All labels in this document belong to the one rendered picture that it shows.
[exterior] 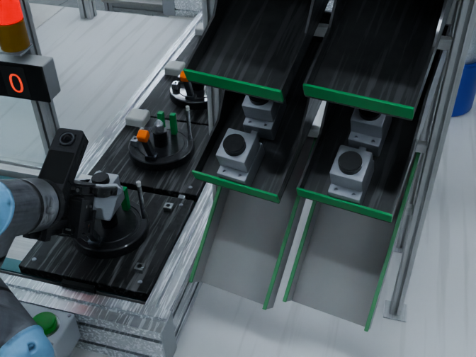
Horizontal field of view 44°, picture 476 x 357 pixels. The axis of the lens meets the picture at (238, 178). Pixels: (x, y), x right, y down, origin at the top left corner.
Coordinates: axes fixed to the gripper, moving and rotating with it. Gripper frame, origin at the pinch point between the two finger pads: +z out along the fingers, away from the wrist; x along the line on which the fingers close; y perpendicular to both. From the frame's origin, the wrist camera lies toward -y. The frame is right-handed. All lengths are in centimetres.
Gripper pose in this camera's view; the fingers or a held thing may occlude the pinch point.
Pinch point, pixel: (103, 184)
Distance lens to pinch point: 103.5
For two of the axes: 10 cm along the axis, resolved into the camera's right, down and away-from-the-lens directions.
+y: -1.5, 9.9, 0.6
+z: 2.2, -0.3, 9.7
